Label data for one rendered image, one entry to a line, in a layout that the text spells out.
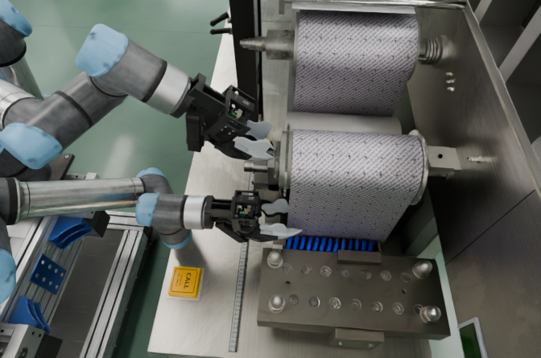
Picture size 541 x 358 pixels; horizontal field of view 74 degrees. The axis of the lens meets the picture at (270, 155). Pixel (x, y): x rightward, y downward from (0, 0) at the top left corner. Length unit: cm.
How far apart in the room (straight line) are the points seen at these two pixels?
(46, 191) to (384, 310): 75
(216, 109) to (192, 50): 245
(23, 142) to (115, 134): 197
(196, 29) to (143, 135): 115
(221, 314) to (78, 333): 97
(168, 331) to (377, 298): 49
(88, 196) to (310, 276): 52
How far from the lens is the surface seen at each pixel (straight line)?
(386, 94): 85
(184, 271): 99
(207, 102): 59
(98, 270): 189
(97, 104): 65
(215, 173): 113
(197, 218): 80
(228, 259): 101
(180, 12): 348
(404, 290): 90
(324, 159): 67
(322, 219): 81
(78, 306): 187
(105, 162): 246
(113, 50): 57
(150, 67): 58
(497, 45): 74
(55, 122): 63
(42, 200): 87
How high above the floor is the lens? 184
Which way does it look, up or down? 55 degrees down
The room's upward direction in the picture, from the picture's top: straight up
